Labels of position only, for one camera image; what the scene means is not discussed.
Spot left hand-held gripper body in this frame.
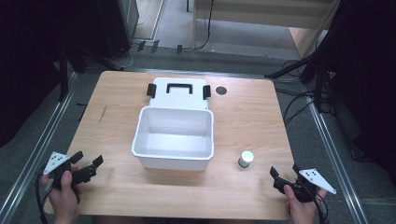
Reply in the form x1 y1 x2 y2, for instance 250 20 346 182
42 151 97 189

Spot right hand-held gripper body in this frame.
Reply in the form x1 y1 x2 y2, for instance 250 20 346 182
273 168 338 203

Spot person's right hand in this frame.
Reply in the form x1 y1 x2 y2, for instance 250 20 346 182
283 184 329 224

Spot person's left hand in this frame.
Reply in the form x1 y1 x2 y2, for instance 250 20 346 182
40 165 83 224

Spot small white bottle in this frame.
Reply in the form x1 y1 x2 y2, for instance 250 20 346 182
237 150 255 169

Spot white plastic box with lid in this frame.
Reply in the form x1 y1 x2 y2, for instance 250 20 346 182
131 77 216 173

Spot black metal stand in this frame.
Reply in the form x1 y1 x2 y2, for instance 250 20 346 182
57 40 125 103

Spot black tripod stand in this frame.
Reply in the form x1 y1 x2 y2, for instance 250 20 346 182
263 46 340 115

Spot dark curtain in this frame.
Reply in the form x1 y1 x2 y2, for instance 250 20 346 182
0 0 104 149
323 0 396 178

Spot dark cabinet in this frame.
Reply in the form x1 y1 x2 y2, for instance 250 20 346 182
66 0 140 61

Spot aluminium floor rail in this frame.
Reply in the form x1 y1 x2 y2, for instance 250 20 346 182
0 72 78 224
306 92 372 224

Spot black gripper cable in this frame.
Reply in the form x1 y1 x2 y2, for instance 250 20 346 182
34 173 50 224
312 191 332 224

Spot black floor cables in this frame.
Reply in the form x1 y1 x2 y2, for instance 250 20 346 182
274 59 335 127

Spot white floor cable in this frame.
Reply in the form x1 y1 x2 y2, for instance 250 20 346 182
106 15 148 70

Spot light wooden furniture frame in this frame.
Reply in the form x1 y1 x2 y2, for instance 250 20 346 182
191 0 342 60

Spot black hanging cable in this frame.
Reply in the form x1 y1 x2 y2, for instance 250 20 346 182
181 0 216 51

